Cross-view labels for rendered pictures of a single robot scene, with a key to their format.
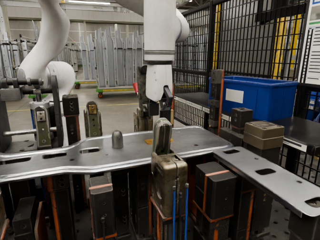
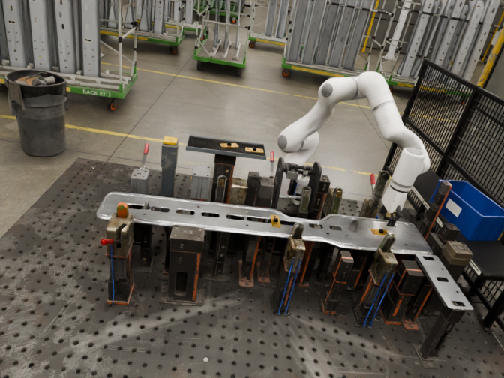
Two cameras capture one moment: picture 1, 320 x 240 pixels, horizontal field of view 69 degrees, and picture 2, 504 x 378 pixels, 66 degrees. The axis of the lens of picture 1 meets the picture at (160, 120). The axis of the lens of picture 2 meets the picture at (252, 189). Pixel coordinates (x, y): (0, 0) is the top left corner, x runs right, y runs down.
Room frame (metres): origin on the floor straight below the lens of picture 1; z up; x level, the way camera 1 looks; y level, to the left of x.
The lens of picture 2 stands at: (-0.84, 0.25, 1.91)
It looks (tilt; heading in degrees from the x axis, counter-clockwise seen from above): 30 degrees down; 13
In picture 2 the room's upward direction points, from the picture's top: 10 degrees clockwise
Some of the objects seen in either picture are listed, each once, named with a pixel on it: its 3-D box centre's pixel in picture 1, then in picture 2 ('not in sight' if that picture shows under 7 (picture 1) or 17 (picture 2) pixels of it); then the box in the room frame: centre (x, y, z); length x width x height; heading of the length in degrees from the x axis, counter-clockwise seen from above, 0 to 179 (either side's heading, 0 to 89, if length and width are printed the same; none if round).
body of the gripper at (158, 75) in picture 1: (159, 79); (395, 196); (0.66, 0.00, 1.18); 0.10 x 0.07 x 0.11; 21
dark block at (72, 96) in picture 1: (75, 153); (313, 215); (0.78, 0.30, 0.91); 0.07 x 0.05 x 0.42; 21
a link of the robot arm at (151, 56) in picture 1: (159, 56); (400, 184); (0.66, 0.00, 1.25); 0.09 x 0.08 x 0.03; 21
